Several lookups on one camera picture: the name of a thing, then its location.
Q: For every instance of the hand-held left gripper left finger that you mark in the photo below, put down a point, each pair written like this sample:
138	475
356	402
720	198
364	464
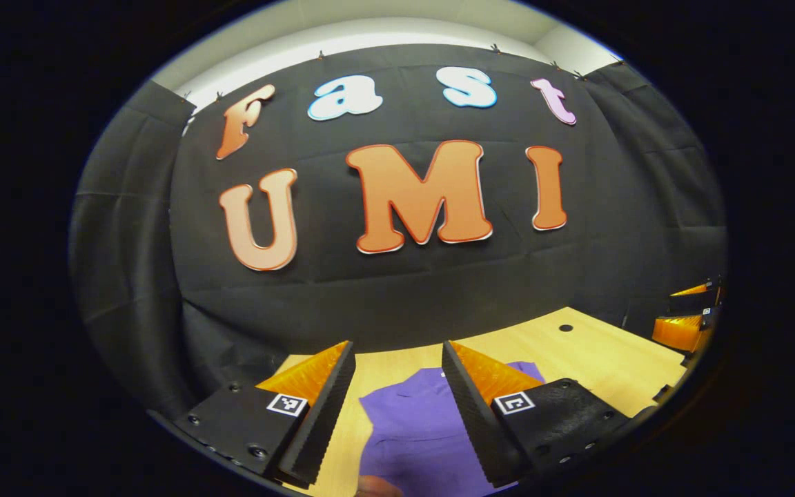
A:
325	414

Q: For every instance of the black backdrop cloth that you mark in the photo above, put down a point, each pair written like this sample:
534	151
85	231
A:
370	297

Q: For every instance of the purple garment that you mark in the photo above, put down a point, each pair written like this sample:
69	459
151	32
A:
418	442

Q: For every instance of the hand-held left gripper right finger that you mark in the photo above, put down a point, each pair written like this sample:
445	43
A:
473	414

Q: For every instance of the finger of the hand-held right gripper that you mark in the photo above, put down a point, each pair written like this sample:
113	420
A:
694	298
680	331

